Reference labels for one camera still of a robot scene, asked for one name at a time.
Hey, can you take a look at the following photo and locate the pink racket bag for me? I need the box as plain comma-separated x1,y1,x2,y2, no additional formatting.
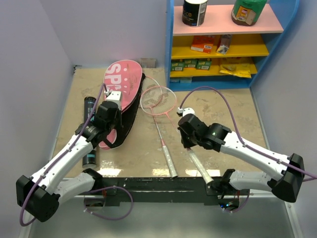
104,59,145,148

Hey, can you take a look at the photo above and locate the black shuttlecock tube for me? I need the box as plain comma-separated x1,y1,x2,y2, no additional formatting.
82,96,97,169

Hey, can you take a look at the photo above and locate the pink badminton racket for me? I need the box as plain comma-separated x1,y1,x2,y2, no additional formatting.
140,86,178,178
145,74,214,185

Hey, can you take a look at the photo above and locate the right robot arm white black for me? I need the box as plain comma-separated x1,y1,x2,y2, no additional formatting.
178,113,304,203

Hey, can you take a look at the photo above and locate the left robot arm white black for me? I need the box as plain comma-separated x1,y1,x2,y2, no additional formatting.
16,100,121,222

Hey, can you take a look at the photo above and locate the green box left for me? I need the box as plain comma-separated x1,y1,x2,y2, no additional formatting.
170,59,185,72

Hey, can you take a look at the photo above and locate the green box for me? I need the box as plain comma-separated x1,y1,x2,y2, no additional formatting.
170,59,185,72
196,58,212,70
184,59,198,68

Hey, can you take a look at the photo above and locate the green box middle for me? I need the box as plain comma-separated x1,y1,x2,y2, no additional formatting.
184,59,198,68

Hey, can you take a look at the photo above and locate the green box right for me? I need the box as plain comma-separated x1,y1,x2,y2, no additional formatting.
196,58,212,70

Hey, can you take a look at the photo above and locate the yellow snack bag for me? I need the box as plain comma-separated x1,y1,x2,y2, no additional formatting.
219,63,251,78

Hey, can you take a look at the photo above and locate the blue shelf unit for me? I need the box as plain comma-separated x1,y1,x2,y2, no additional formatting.
164,0,299,91

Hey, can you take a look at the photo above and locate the orange box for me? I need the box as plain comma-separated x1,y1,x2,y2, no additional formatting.
191,35,215,54

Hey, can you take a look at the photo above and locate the silver brown pouch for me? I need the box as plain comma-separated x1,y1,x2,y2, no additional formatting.
216,34,233,55

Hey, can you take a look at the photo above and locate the black white can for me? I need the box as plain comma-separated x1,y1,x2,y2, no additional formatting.
182,0,208,27

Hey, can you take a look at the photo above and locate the green brown jar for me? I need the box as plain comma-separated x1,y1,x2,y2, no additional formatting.
231,0,267,26

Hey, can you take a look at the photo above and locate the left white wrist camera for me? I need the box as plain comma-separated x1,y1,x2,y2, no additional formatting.
105,90,123,110

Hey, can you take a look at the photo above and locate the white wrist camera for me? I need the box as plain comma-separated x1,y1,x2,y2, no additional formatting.
105,90,123,110
176,107,195,117

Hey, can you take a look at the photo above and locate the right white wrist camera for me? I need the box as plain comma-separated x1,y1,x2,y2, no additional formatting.
176,107,195,117

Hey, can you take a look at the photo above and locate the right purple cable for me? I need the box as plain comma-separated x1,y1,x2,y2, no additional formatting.
180,86,317,214

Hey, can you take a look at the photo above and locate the purple cable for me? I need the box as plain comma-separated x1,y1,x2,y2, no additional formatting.
19,83,134,227
180,86,317,214

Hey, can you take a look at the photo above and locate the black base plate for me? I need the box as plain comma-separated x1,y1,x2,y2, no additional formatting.
73,176,248,207

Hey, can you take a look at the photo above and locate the brown wall block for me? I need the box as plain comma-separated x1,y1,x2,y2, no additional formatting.
139,58,157,68

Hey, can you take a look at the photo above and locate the aluminium rail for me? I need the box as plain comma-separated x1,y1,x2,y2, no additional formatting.
32,190,293,199

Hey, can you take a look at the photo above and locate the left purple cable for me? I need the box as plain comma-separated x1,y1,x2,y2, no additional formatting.
19,83,134,227

